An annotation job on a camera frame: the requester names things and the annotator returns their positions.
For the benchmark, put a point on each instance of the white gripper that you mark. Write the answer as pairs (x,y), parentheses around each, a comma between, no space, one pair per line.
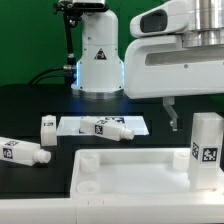
(161,67)

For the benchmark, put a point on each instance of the white desk top tray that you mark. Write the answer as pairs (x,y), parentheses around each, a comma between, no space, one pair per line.
(140,173)

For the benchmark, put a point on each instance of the white front fence bar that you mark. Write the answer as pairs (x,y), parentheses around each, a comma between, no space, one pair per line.
(66,211)

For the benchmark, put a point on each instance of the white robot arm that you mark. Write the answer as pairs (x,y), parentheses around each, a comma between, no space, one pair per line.
(100,72)

